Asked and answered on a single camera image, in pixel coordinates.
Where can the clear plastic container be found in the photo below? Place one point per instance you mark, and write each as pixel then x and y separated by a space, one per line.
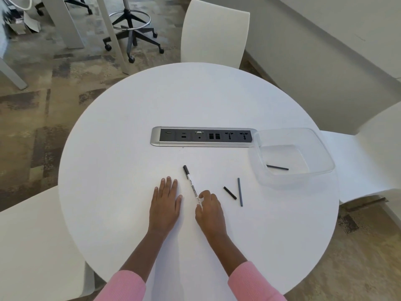
pixel 288 153

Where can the grey desk leg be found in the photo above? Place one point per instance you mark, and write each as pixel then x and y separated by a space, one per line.
pixel 14 75

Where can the person's left hand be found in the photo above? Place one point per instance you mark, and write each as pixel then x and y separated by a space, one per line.
pixel 164 210

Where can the thin white desk leg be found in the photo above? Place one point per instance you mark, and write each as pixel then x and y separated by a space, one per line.
pixel 109 28

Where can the person's right hand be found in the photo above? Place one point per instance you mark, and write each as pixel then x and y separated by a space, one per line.
pixel 211 216

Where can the person's right forearm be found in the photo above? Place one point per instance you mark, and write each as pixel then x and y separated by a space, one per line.
pixel 250 279

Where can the white chair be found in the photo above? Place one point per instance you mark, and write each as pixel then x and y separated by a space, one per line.
pixel 376 153
pixel 31 247
pixel 213 34

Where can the black pen refill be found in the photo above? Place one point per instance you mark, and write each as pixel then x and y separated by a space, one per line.
pixel 240 192

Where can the short black pen end plug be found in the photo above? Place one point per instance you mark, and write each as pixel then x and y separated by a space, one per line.
pixel 230 193

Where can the black office chair base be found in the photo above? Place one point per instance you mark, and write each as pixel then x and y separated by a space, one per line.
pixel 90 10

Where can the silver power socket panel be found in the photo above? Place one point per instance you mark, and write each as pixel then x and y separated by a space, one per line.
pixel 203 136

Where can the person's left forearm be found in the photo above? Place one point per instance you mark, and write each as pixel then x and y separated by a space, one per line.
pixel 125 285

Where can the cardboard box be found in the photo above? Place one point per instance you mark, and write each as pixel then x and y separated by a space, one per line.
pixel 31 25

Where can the white pen with black cap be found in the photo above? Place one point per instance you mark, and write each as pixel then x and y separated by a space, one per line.
pixel 189 177

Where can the wide white desk leg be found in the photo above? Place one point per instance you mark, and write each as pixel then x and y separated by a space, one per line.
pixel 62 21

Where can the black refill rod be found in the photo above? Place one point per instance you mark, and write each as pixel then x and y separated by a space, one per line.
pixel 277 167

